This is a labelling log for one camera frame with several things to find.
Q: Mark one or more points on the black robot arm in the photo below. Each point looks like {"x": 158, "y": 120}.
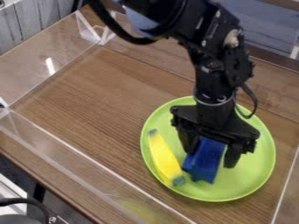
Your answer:
{"x": 207, "y": 30}

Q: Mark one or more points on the yellow toy banana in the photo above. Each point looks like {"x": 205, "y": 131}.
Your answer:
{"x": 166, "y": 162}

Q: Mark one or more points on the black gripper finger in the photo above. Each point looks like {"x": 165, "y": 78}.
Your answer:
{"x": 190, "y": 140}
{"x": 233, "y": 155}

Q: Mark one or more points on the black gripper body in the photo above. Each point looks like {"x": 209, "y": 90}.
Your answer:
{"x": 217, "y": 121}

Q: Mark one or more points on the clear acrylic corner bracket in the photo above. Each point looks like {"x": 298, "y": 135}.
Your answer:
{"x": 94, "y": 33}

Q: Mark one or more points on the clear acrylic enclosure wall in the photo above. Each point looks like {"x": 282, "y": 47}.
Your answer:
{"x": 79, "y": 98}

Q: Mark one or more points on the blue grey sofa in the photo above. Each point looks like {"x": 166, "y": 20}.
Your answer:
{"x": 271, "y": 26}

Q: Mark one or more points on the blue cross-shaped block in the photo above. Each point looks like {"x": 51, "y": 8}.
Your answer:
{"x": 202, "y": 164}

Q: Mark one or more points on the grey cabinet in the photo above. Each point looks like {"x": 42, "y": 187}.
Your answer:
{"x": 26, "y": 17}

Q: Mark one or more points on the green round plate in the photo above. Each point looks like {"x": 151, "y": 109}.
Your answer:
{"x": 234, "y": 183}

